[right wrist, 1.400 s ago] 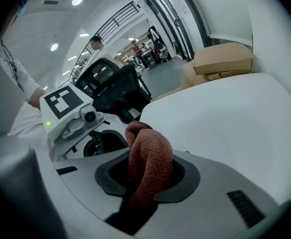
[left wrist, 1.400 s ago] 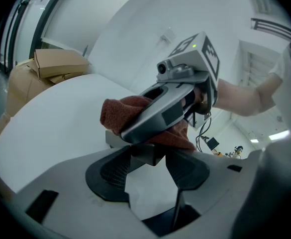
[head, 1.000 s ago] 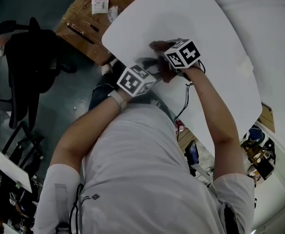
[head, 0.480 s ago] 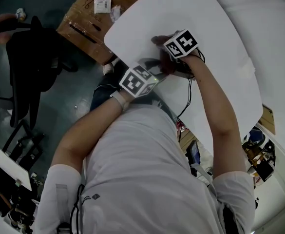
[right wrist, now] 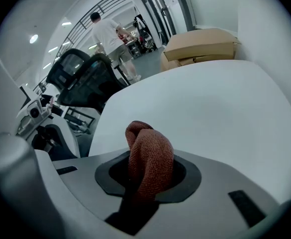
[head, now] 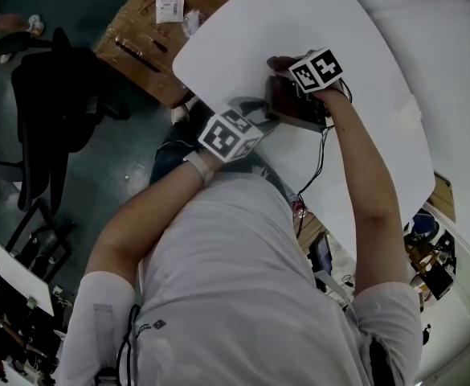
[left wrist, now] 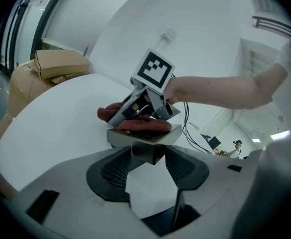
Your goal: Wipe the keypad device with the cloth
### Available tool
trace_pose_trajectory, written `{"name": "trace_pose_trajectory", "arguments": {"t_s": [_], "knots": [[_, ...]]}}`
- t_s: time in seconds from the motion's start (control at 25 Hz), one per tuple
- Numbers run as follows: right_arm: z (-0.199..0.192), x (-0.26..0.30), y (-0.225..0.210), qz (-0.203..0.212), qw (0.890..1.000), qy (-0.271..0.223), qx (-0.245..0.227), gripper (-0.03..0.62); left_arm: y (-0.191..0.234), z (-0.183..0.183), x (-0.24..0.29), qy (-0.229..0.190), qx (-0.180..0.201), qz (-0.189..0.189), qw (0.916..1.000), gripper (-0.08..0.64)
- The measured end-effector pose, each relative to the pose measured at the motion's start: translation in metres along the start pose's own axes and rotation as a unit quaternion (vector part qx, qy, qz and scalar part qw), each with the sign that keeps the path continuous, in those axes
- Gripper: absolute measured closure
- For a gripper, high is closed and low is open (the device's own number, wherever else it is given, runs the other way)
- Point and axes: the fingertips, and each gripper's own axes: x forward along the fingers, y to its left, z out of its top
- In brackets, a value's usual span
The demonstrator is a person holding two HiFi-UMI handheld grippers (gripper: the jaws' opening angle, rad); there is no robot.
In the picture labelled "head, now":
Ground person's left forearm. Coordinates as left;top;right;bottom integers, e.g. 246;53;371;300
85;162;203;281

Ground black metal stool frame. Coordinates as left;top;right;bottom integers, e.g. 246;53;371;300
3;197;77;285

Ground pile of tools and equipment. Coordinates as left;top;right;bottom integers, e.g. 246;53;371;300
402;209;459;311

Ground dark patterned fabric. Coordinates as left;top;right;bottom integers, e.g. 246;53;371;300
218;154;292;203

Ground large taped cardboard box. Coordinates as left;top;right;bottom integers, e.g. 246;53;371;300
93;0;268;110

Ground person's white shoe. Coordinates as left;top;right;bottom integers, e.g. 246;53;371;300
170;97;191;125

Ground black cable on shirt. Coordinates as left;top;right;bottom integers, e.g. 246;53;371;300
116;303;141;386

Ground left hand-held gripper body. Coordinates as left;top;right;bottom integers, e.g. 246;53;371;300
197;100;264;163

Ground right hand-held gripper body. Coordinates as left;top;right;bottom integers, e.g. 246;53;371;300
288;47;345;95

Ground clear plastic bag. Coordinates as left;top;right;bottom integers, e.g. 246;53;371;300
181;9;202;36

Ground white board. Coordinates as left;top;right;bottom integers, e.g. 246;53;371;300
0;230;55;318

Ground dark tablet device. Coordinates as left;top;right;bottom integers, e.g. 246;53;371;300
306;231;335;277

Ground cluttered equipment shelf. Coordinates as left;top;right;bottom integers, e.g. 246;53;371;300
0;283;65;386

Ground person's dark trousers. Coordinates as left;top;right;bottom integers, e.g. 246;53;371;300
149;98;219;185

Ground brown cardboard sheet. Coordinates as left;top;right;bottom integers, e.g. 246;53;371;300
430;172;457;224

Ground person's white shirt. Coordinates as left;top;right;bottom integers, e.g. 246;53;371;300
55;170;424;386

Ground pile of cables and devices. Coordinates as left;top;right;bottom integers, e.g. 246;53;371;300
294;199;358;311

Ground white wristband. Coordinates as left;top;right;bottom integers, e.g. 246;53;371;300
182;150;216;185

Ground black office chair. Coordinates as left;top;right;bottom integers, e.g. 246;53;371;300
0;27;131;212

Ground red cable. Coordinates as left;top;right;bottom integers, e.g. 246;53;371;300
290;200;309;221

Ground person's right forearm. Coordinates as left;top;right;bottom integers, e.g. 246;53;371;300
321;88;405;236

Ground white paper label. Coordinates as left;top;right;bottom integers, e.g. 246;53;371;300
155;0;186;25

